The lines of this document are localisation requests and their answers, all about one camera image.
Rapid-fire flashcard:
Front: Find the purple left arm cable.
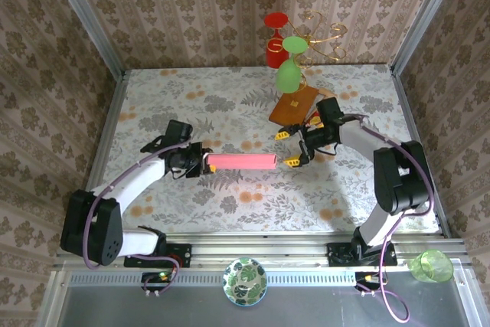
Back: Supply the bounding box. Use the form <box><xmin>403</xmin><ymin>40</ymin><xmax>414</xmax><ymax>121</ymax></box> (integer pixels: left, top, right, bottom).
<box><xmin>83</xmin><ymin>142</ymin><xmax>192</xmax><ymax>270</ymax></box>

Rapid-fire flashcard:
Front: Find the green plastic wine glass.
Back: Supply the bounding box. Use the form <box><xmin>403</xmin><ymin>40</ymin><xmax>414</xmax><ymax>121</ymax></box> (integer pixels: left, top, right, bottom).
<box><xmin>276</xmin><ymin>35</ymin><xmax>309</xmax><ymax>94</ymax></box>

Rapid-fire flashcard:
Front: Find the leaf pattern bowl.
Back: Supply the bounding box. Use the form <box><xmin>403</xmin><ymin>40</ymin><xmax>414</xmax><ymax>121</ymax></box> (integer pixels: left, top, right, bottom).
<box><xmin>223</xmin><ymin>257</ymin><xmax>269</xmax><ymax>308</ymax></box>

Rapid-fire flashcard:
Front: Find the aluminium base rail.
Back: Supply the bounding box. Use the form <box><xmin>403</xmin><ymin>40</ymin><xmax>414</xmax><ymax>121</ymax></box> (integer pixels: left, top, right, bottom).
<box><xmin>53</xmin><ymin>231</ymin><xmax>475</xmax><ymax>267</ymax></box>

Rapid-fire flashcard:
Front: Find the white and pink cloth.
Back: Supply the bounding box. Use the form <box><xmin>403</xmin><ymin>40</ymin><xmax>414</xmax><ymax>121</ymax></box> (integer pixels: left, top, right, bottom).
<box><xmin>206</xmin><ymin>152</ymin><xmax>279</xmax><ymax>172</ymax></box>

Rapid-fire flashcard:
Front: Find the floral table cover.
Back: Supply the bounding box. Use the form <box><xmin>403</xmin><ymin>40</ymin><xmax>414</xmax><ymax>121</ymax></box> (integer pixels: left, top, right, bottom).
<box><xmin>90</xmin><ymin>64</ymin><xmax>441</xmax><ymax>234</ymax></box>

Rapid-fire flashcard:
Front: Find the small black circuit board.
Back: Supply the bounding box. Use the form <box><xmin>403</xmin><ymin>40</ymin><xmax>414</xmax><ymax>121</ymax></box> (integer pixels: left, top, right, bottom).
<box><xmin>141</xmin><ymin>271</ymin><xmax>175</xmax><ymax>292</ymax></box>
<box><xmin>354</xmin><ymin>271</ymin><xmax>384</xmax><ymax>292</ymax></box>

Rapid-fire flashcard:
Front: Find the brown wooden cutting board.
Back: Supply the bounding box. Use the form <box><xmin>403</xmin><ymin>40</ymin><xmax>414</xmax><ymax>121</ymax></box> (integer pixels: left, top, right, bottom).
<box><xmin>269</xmin><ymin>85</ymin><xmax>337</xmax><ymax>127</ymax></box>

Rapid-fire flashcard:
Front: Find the gold wire glass rack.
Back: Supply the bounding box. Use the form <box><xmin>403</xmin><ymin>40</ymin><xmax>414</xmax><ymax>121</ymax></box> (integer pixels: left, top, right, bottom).
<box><xmin>267</xmin><ymin>9</ymin><xmax>348</xmax><ymax>87</ymax></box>

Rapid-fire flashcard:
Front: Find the green transparent cup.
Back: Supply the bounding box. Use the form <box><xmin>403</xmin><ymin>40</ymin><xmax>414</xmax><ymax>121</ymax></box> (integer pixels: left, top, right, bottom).
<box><xmin>409</xmin><ymin>249</ymin><xmax>455</xmax><ymax>285</ymax></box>

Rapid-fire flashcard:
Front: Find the slotted grey cable duct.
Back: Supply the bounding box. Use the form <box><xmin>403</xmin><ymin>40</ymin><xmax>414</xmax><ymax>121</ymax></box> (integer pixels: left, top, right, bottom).
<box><xmin>68</xmin><ymin>271</ymin><xmax>357</xmax><ymax>286</ymax></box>

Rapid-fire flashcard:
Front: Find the red plastic wine glass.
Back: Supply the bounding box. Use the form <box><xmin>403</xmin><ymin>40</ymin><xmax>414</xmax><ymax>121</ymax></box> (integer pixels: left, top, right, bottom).
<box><xmin>263</xmin><ymin>12</ymin><xmax>290</xmax><ymax>71</ymax></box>

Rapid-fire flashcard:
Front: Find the aluminium frame post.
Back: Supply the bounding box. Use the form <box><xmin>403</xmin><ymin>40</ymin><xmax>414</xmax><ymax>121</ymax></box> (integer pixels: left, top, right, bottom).
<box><xmin>390</xmin><ymin>0</ymin><xmax>466</xmax><ymax>75</ymax></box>
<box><xmin>43</xmin><ymin>0</ymin><xmax>126</xmax><ymax>80</ymax></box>

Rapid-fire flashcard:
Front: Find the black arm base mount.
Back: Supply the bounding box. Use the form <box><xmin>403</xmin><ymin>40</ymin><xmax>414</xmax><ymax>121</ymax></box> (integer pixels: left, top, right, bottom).
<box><xmin>123</xmin><ymin>241</ymin><xmax>192</xmax><ymax>269</ymax></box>
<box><xmin>327</xmin><ymin>240</ymin><xmax>398</xmax><ymax>269</ymax></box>

